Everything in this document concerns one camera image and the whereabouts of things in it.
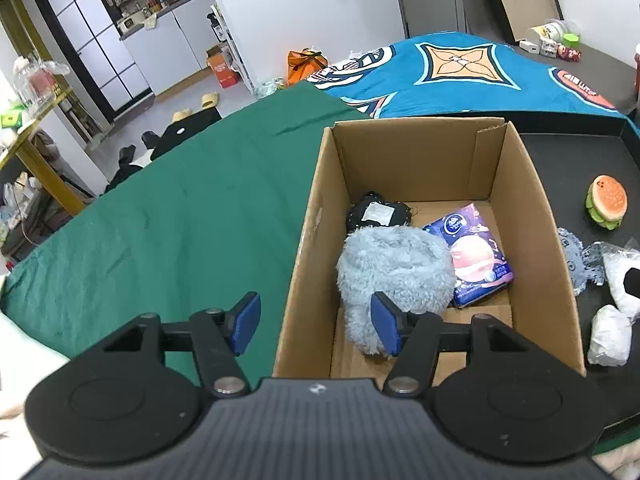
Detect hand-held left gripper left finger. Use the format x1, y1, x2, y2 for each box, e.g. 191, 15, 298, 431
100, 291, 262, 396

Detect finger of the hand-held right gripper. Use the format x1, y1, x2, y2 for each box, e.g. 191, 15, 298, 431
622, 266, 640, 318

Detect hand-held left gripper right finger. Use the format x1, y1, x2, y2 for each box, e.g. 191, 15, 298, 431
370, 291, 541, 396

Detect clear plastic bag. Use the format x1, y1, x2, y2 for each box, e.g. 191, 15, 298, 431
592, 240, 640, 318

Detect white bundle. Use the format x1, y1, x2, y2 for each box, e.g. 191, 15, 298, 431
587, 304, 633, 367

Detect grey-blue fluffy plush toy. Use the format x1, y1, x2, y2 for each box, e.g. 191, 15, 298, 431
336, 225, 457, 357

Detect small blue lace toy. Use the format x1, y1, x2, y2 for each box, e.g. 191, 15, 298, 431
557, 227, 608, 296

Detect burger plush toy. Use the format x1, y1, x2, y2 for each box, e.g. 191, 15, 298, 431
586, 175, 628, 231

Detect brown cardboard box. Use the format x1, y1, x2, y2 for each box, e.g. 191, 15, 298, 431
272, 117, 587, 381

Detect purple tissue pack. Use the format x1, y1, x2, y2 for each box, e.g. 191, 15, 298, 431
422, 202, 516, 308

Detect black lace item with tag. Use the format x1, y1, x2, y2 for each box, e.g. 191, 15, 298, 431
346, 191, 413, 235

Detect black shallow tray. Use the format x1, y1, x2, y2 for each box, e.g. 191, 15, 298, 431
517, 110, 640, 441

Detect green cloth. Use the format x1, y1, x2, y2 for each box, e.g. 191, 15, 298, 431
0, 82, 640, 456

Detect black and white clothes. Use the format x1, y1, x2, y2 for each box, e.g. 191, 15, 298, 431
102, 152, 151, 196

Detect grey folding mattress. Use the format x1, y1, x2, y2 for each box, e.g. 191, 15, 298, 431
390, 0, 640, 116

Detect blue patterned blanket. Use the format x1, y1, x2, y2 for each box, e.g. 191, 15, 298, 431
305, 32, 640, 138

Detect white fleece blanket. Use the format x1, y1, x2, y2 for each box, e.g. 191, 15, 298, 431
0, 315, 640, 480

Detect green patterned bag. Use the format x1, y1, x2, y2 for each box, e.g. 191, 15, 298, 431
255, 77, 288, 98

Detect orange cardboard box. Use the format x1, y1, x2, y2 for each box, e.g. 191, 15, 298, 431
206, 46, 241, 89

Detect orange bag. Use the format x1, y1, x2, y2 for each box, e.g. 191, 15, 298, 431
286, 49, 329, 86

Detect yellow table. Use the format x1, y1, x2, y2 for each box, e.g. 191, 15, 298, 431
0, 87, 88, 261

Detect white narrow rack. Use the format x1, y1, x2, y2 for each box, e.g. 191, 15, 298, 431
210, 4, 256, 93

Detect white kitchen cabinet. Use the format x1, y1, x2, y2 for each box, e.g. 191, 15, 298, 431
122, 7, 231, 96

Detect black framed sliding door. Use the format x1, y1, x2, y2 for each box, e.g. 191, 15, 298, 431
32, 0, 153, 121

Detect clear plastic container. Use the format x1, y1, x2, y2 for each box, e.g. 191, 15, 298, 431
12, 52, 71, 106

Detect white microwave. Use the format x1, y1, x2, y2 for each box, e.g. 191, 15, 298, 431
116, 15, 146, 36

